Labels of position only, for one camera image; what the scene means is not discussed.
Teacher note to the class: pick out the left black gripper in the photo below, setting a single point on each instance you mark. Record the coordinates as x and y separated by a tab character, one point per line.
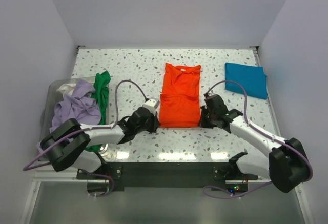
155	123

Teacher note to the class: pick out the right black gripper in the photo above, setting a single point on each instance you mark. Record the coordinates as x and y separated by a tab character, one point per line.
203	123

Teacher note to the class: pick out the orange t shirt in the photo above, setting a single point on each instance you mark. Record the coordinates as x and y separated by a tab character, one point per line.
179	99

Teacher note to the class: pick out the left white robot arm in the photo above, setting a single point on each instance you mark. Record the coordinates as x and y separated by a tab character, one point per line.
66	146

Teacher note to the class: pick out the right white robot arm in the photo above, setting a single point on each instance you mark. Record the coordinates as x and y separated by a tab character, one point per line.
284	161

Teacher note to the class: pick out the green t shirt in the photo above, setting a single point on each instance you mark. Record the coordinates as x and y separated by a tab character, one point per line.
99	92

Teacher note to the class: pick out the lavender t shirt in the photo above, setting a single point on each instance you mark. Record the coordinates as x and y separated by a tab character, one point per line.
74	106

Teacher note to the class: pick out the folded blue t shirt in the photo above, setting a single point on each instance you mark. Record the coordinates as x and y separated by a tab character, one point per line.
251	78

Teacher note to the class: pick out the white t shirt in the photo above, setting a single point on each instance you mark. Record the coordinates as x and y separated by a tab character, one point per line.
66	89

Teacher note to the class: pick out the clear plastic bin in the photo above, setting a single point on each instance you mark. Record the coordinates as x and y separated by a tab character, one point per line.
48	101

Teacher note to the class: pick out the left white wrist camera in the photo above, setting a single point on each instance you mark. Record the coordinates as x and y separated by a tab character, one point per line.
151	105

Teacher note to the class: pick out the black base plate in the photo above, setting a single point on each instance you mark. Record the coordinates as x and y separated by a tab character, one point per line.
164	175

